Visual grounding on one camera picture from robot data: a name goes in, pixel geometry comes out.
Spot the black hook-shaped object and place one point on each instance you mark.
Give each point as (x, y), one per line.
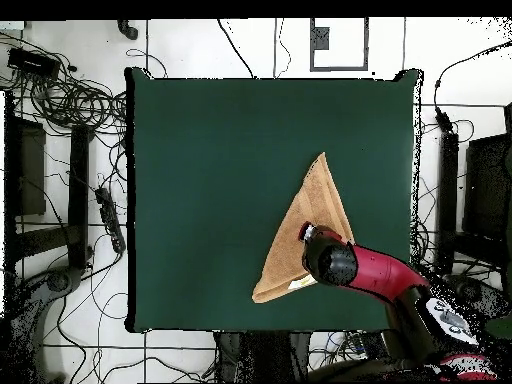
(130, 32)

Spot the black adapter box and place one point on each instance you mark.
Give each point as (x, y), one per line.
(32, 62)

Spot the black frame stand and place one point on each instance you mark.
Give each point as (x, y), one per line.
(447, 192)
(78, 192)

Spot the dark green table cloth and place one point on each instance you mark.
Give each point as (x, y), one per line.
(192, 200)

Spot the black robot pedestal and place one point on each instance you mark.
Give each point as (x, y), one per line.
(264, 356)

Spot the tan terry towel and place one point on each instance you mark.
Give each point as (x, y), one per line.
(312, 192)

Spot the dark stand base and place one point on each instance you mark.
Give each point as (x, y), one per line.
(480, 292)
(60, 280)

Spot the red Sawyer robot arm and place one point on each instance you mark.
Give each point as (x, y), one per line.
(380, 272)

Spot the green object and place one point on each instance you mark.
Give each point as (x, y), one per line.
(500, 328)

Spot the dark square block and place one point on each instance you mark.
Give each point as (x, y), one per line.
(320, 38)

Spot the black power strip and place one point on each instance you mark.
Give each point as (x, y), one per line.
(110, 218)

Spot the grey rectangular frame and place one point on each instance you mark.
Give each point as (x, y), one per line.
(339, 68)

